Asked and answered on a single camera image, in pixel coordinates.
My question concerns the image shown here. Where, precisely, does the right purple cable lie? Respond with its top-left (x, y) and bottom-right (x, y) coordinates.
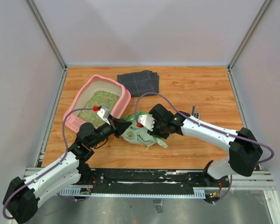
top-left (134, 92), bottom-right (275, 206)

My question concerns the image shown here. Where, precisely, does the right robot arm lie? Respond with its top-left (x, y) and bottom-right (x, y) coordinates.
top-left (148, 104), bottom-right (263, 187)

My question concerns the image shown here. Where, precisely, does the dark checked folded cloth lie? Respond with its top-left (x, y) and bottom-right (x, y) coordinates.
top-left (117, 70), bottom-right (160, 97)

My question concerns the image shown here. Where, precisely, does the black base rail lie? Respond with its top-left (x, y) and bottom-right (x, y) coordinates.
top-left (60, 168), bottom-right (275, 199)

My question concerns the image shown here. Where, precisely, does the piano pattern bag clip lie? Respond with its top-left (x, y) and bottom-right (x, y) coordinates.
top-left (192, 105), bottom-right (200, 119)

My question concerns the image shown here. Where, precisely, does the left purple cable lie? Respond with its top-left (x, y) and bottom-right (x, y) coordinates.
top-left (2, 107), bottom-right (95, 220)

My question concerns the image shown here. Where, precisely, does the purple cable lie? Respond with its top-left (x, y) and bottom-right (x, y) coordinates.
top-left (134, 92), bottom-right (275, 206)
top-left (2, 107), bottom-right (95, 220)

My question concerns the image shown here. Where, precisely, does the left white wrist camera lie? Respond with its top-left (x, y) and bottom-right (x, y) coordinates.
top-left (93, 105), bottom-right (111, 125)

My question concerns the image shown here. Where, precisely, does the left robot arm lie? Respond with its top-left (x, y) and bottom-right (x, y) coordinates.
top-left (2, 117), bottom-right (132, 224)

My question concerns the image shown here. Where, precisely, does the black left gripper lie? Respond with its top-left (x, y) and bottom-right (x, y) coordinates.
top-left (90, 114), bottom-right (133, 147)

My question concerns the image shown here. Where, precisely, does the green cat litter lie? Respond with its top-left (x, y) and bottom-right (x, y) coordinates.
top-left (77, 91), bottom-right (120, 127)

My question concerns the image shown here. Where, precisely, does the green litter bag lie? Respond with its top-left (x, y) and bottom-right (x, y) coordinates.
top-left (121, 114), bottom-right (168, 148)

